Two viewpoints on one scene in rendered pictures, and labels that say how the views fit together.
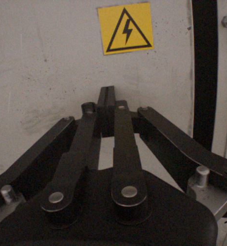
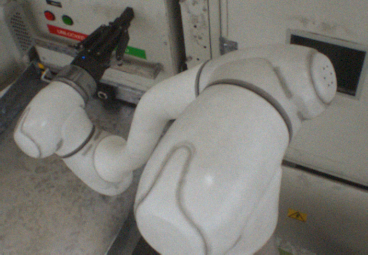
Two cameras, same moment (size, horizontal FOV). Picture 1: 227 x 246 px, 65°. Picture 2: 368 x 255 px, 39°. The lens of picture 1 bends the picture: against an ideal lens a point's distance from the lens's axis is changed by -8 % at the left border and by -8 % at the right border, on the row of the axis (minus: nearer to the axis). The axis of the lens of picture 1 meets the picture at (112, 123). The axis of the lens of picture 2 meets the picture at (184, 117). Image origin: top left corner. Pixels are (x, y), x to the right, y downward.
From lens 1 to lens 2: 1.16 m
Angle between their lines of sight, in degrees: 34
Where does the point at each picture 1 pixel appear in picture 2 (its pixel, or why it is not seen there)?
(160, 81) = (152, 12)
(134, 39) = not seen: outside the picture
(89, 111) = (110, 25)
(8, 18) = not seen: outside the picture
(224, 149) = (193, 54)
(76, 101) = (117, 7)
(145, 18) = not seen: outside the picture
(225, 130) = (190, 44)
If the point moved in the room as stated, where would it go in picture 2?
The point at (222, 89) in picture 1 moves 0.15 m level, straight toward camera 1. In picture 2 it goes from (185, 24) to (132, 52)
